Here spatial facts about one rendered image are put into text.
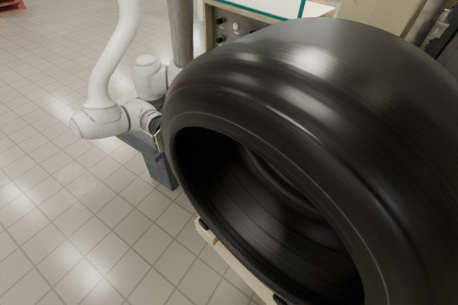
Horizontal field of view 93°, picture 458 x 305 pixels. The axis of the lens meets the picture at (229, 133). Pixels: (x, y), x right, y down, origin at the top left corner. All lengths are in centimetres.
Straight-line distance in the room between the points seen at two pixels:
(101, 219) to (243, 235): 137
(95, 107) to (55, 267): 129
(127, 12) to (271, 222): 81
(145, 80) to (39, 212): 136
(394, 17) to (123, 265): 172
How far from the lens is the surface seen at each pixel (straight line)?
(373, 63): 29
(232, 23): 126
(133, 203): 188
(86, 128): 83
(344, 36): 33
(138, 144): 132
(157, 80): 122
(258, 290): 78
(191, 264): 163
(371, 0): 55
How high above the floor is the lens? 157
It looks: 45 degrees down
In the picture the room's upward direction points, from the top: 3 degrees clockwise
